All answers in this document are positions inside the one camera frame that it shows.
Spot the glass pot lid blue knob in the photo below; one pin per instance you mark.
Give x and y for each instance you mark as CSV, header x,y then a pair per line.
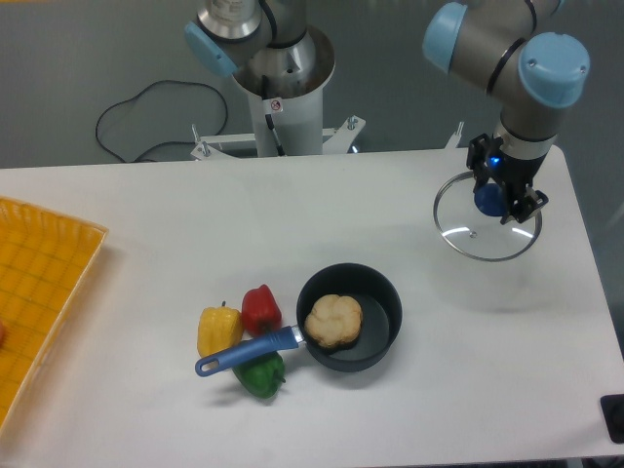
x,y
469,220

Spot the red bell pepper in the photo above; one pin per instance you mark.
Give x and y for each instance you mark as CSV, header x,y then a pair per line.
x,y
260,312

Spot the black table corner device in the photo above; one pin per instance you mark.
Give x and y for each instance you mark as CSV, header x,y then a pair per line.
x,y
613,411

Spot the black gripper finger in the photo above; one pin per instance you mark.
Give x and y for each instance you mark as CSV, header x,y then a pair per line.
x,y
478,151
521,205

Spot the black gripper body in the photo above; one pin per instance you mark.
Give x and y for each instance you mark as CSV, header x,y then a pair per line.
x,y
514,162

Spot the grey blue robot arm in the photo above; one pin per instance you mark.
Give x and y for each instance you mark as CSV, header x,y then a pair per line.
x,y
495,45

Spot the yellow bell pepper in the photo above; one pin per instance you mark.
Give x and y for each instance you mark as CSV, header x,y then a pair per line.
x,y
219,328

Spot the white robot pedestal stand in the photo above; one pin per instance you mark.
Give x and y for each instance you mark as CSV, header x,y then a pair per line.
x,y
284,88

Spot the dark pot blue handle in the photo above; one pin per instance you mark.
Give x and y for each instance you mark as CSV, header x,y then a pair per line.
x,y
382,320

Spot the green bell pepper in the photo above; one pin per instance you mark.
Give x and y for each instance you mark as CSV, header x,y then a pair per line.
x,y
263,376

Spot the yellow plastic basket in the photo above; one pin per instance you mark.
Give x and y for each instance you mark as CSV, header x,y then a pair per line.
x,y
45,258

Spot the beige bread roll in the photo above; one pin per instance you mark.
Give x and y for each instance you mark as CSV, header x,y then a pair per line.
x,y
334,321

